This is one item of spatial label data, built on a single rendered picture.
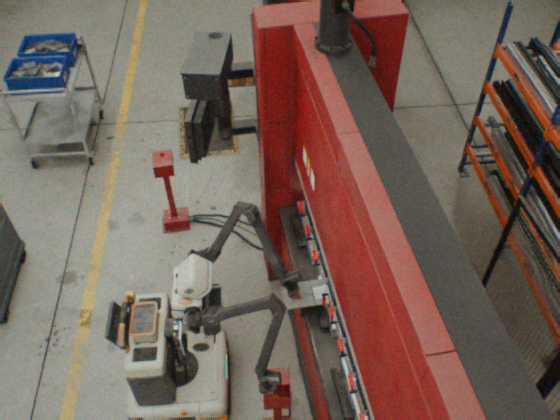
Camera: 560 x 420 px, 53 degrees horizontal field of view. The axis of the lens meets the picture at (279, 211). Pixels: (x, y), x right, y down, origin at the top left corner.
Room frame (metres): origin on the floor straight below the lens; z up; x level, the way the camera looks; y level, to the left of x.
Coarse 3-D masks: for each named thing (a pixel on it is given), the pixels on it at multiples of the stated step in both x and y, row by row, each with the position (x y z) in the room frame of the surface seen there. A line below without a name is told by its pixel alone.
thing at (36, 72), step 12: (12, 60) 4.61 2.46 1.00; (24, 60) 4.65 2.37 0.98; (36, 60) 4.65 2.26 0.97; (48, 60) 4.66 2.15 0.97; (60, 60) 4.67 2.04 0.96; (12, 72) 4.46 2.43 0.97; (24, 72) 4.45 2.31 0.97; (36, 72) 4.42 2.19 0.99; (48, 72) 4.45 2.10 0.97; (60, 72) 4.39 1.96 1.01; (12, 84) 4.30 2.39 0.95; (24, 84) 4.31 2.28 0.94; (36, 84) 4.32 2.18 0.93; (48, 84) 4.32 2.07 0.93; (60, 84) 4.34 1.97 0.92
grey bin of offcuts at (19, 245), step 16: (0, 208) 3.08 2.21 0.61; (0, 224) 2.97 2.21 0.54; (0, 240) 2.87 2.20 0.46; (16, 240) 3.06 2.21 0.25; (0, 256) 2.77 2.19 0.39; (16, 256) 2.95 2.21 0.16; (0, 272) 2.67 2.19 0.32; (16, 272) 2.82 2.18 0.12; (0, 288) 2.56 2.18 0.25; (0, 304) 2.46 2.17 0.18; (0, 320) 2.37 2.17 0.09
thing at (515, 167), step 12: (492, 120) 3.94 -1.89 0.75; (492, 132) 3.77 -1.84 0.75; (504, 132) 3.78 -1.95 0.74; (504, 144) 3.57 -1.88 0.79; (504, 156) 3.47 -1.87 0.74; (516, 156) 3.48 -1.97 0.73; (516, 168) 3.28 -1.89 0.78; (528, 168) 3.31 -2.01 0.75; (540, 168) 3.32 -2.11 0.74; (516, 180) 3.20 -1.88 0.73; (528, 192) 3.01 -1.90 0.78; (540, 192) 3.04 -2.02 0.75; (528, 204) 2.94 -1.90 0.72; (540, 204) 2.91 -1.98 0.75; (540, 216) 2.76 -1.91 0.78; (552, 216) 2.79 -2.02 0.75; (552, 228) 2.67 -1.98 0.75; (552, 240) 2.53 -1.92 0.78
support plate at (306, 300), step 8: (312, 280) 2.05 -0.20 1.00; (320, 280) 2.05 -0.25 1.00; (304, 288) 1.99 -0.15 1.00; (288, 296) 1.94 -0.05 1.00; (304, 296) 1.94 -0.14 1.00; (312, 296) 1.93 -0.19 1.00; (288, 304) 1.88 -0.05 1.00; (296, 304) 1.88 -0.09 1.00; (304, 304) 1.88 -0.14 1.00; (312, 304) 1.88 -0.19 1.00; (320, 304) 1.88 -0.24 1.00
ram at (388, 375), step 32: (320, 128) 2.21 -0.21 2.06; (320, 160) 2.17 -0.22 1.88; (320, 192) 2.14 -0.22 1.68; (320, 224) 2.10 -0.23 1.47; (352, 224) 1.60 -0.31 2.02; (352, 256) 1.55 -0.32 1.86; (352, 288) 1.50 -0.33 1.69; (384, 288) 1.22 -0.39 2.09; (352, 320) 1.44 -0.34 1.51; (384, 320) 1.14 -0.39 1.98; (384, 352) 1.09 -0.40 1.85; (384, 384) 1.03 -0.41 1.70; (416, 384) 0.84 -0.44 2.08; (384, 416) 0.96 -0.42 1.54; (416, 416) 0.78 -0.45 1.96
